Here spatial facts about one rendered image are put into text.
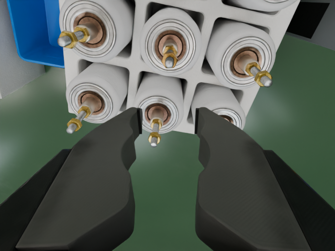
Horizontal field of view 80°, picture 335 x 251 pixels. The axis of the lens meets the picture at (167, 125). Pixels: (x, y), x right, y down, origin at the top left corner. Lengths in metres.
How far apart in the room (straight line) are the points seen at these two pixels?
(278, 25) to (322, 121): 0.46
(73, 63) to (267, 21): 0.36
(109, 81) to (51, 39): 0.32
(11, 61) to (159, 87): 0.36
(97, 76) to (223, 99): 0.22
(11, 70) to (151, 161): 0.50
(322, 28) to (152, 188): 0.74
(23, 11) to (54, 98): 0.26
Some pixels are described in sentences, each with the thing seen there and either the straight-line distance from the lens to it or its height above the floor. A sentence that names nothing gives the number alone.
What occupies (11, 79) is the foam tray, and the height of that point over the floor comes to 0.14.
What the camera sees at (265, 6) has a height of 0.25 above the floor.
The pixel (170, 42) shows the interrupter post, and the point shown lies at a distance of 0.30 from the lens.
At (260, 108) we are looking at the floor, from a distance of 0.70.
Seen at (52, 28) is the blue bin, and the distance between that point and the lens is 0.65.
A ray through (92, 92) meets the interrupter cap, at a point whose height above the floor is 0.25.
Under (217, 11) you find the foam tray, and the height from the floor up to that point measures 0.18.
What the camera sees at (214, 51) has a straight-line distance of 0.35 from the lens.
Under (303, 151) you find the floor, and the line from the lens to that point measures 0.87.
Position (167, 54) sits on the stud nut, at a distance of 0.25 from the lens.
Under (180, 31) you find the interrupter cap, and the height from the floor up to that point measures 0.25.
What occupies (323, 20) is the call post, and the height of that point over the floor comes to 0.17.
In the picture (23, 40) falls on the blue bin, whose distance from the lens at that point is 0.57.
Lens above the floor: 0.57
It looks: 57 degrees down
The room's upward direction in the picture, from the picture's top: 177 degrees counter-clockwise
